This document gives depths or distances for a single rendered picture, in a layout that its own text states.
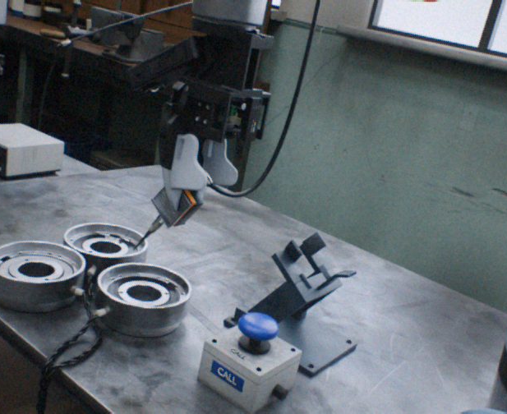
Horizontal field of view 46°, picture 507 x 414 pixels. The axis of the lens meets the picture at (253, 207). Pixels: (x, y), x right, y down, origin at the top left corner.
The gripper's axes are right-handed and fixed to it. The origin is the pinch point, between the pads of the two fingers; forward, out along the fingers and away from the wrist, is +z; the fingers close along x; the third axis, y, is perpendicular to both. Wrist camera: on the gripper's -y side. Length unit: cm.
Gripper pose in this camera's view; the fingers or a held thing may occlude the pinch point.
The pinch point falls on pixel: (182, 195)
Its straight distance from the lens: 70.8
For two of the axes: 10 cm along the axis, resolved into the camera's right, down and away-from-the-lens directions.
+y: 7.7, 3.4, -5.4
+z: -1.9, 9.3, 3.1
